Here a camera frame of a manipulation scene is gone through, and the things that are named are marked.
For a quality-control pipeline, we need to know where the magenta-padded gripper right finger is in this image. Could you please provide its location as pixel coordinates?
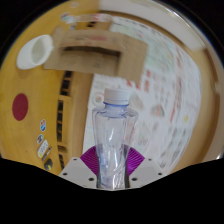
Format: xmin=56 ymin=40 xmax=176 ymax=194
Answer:
xmin=126 ymin=146 xmax=167 ymax=190

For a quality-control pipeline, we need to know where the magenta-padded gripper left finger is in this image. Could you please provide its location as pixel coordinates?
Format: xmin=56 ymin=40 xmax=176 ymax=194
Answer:
xmin=59 ymin=145 xmax=100 ymax=190

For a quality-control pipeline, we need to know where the clear plastic bottle white cap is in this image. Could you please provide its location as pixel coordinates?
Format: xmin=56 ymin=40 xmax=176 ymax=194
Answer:
xmin=91 ymin=87 xmax=140 ymax=191

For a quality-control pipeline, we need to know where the small dark object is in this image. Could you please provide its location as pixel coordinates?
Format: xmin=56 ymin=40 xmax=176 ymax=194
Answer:
xmin=44 ymin=158 xmax=54 ymax=172

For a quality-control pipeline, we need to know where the pen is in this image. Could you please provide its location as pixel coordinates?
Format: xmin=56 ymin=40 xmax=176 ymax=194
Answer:
xmin=42 ymin=145 xmax=53 ymax=162

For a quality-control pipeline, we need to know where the small white card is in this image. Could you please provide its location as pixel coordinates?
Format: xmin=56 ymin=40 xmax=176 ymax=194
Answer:
xmin=37 ymin=139 xmax=50 ymax=159

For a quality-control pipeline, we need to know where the small colourful sticker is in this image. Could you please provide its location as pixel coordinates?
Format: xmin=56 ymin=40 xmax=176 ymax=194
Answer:
xmin=39 ymin=118 xmax=47 ymax=133
xmin=36 ymin=133 xmax=45 ymax=145

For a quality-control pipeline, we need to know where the flat round red coaster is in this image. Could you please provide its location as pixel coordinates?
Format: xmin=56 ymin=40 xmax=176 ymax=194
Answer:
xmin=12 ymin=93 xmax=29 ymax=122

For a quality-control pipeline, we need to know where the brown cardboard box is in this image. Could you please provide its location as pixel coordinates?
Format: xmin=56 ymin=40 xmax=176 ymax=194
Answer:
xmin=43 ymin=26 xmax=148 ymax=84

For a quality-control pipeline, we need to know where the white cup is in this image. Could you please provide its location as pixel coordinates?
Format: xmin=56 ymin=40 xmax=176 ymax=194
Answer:
xmin=16 ymin=34 xmax=54 ymax=71

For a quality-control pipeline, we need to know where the large printed wall poster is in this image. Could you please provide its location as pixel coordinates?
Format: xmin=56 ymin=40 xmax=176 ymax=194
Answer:
xmin=83 ymin=13 xmax=203 ymax=168

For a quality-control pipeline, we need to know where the white wall panel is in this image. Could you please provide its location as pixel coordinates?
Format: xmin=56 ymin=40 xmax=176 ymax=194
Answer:
xmin=99 ymin=0 xmax=206 ymax=51

